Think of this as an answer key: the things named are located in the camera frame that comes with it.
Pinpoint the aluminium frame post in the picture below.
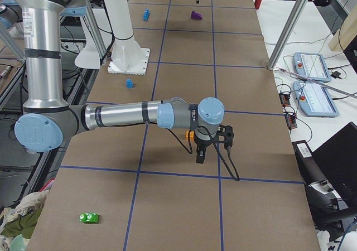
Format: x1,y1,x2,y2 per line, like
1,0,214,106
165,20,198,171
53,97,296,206
267,0,308,70

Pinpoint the small blue block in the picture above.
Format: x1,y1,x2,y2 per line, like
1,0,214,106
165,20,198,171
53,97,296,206
126,79,134,89

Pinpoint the long blue brick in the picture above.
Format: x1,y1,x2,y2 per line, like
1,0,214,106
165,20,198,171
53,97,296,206
143,8,150,21

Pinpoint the green double brick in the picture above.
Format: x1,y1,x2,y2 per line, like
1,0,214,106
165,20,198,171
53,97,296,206
79,213,99,224

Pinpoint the white pedestal column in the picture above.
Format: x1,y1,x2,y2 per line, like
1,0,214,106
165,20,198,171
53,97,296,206
104,0,140,53

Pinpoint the purple trapezoid block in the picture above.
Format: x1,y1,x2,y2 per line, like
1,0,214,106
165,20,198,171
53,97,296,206
191,11,202,20

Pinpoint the orange trapezoid block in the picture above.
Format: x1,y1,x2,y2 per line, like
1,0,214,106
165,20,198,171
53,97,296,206
185,131,195,142

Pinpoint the far teach pendant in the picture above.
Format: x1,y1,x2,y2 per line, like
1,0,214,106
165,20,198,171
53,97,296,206
293,52,331,83

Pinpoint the teach pendant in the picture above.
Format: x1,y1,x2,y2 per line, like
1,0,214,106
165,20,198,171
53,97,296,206
292,81,340,118
293,52,331,83

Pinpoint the black laptop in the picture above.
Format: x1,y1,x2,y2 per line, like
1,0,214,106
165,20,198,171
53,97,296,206
312,122,356,207

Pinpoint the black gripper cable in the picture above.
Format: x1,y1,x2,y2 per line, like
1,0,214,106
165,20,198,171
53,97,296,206
144,121,240,182

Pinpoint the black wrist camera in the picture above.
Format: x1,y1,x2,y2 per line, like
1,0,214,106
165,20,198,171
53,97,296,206
216,124,234,152

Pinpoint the white pedestal base plate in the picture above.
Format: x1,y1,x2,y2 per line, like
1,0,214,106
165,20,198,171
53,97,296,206
108,46,150,75

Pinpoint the near teach pendant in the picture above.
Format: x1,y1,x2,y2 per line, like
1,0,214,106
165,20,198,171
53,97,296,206
292,81,340,118

